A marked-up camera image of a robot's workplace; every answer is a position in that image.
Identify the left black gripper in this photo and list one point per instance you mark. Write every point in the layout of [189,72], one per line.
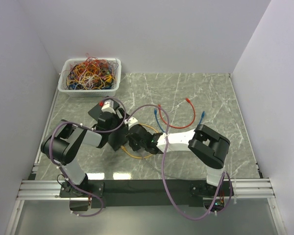
[116,116]

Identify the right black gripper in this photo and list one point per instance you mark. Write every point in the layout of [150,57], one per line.
[134,146]

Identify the black TP-Link switch box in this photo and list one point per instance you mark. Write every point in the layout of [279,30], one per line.
[118,138]

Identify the black Mercusys switch box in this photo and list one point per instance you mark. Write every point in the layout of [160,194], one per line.
[96,110]

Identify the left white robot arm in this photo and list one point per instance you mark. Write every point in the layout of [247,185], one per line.
[62,144]

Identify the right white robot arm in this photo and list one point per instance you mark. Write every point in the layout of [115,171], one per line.
[207,144]

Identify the white plastic basket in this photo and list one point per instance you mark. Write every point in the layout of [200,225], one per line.
[90,77]

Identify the black base crossbar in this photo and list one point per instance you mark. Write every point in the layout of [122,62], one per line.
[121,193]

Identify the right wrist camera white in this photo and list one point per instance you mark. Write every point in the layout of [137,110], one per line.
[131,122]

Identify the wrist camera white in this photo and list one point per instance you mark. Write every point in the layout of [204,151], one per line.
[107,106]
[131,122]

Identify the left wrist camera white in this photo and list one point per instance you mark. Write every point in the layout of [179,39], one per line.
[107,106]

